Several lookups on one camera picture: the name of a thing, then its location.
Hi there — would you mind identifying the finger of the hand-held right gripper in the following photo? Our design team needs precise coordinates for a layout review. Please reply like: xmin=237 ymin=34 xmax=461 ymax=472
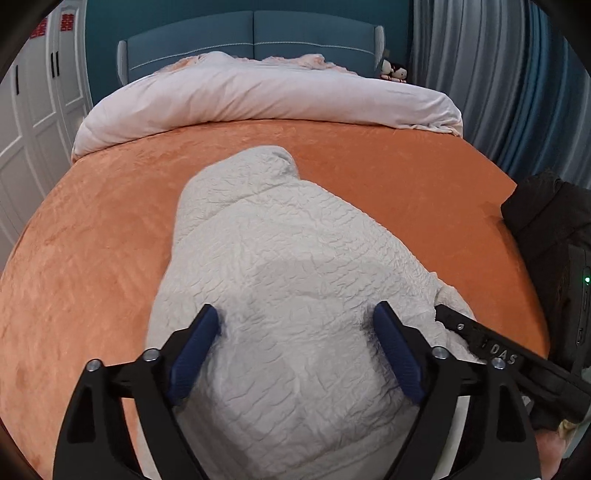
xmin=434 ymin=305 xmax=591 ymax=423

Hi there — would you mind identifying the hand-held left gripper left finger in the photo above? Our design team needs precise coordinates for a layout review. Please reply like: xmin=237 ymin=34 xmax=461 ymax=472
xmin=53 ymin=304 xmax=221 ymax=480

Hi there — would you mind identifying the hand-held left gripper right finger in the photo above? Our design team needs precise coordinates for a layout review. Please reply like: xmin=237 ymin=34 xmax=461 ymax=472
xmin=373 ymin=301 xmax=542 ymax=480

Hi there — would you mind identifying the white crinkled garment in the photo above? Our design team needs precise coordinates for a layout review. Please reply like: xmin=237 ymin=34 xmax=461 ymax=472
xmin=144 ymin=145 xmax=481 ymax=480

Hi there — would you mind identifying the orange bed sheet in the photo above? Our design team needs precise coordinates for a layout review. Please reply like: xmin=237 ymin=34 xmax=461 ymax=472
xmin=0 ymin=117 xmax=550 ymax=480

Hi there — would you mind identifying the pale pink duvet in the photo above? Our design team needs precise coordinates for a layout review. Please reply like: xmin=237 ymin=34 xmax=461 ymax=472
xmin=71 ymin=51 xmax=464 ymax=162

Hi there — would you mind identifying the grey blue curtain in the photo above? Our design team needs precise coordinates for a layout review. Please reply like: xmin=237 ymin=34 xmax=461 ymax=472
xmin=409 ymin=0 xmax=591 ymax=185

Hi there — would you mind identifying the plush toy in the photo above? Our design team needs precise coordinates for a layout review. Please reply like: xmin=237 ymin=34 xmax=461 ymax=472
xmin=379 ymin=59 xmax=409 ymax=85

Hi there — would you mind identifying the white wardrobe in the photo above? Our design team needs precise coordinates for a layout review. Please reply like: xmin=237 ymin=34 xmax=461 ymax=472
xmin=0 ymin=0 xmax=90 ymax=250

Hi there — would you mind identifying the blue padded headboard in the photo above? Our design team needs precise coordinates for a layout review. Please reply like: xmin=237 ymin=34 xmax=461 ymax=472
xmin=117 ymin=10 xmax=386 ymax=86

